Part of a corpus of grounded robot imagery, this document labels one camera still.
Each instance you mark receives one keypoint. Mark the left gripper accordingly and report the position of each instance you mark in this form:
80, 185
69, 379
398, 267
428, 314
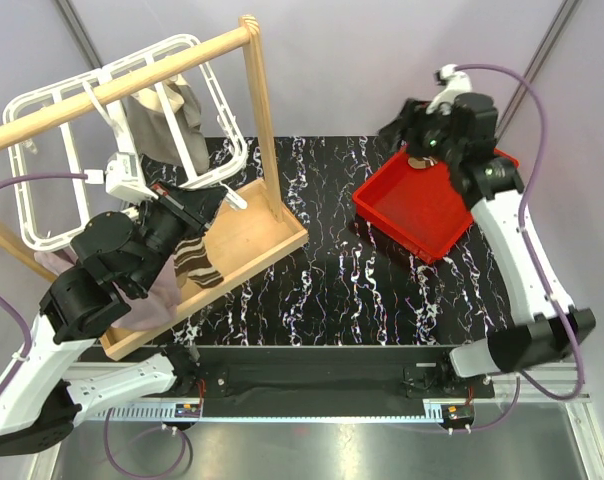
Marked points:
197, 206

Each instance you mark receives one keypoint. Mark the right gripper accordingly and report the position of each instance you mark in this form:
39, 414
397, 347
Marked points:
412, 116

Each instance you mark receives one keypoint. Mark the white clothes peg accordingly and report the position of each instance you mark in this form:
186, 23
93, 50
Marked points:
235, 200

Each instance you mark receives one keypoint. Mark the brown striped sock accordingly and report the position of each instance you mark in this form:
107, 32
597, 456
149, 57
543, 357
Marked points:
191, 263
421, 163

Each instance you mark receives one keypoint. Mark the white plastic sock hanger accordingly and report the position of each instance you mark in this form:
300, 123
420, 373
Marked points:
114, 115

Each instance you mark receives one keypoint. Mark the lilac sock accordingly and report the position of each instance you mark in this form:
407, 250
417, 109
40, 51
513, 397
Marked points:
156, 310

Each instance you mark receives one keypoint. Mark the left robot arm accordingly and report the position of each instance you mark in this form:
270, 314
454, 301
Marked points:
118, 260

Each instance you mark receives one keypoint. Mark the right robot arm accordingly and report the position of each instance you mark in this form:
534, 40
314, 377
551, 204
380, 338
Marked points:
547, 326

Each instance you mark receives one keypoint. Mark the wooden drying rack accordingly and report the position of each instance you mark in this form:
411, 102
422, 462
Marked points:
240, 244

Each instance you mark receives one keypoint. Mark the red plastic tray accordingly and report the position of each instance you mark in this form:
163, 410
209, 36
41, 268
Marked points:
417, 208

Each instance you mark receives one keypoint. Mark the grey beige hanging sock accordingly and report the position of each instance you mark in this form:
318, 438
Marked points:
150, 129

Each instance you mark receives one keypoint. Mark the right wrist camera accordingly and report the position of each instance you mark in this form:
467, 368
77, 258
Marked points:
453, 82

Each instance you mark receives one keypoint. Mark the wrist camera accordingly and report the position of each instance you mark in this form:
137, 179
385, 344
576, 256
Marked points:
122, 178
453, 82

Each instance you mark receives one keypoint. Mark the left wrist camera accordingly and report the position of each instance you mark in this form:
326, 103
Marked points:
122, 178

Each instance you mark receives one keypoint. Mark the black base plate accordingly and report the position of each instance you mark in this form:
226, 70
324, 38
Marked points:
321, 382

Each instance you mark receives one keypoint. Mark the aluminium rail frame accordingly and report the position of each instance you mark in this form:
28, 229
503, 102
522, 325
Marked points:
425, 211

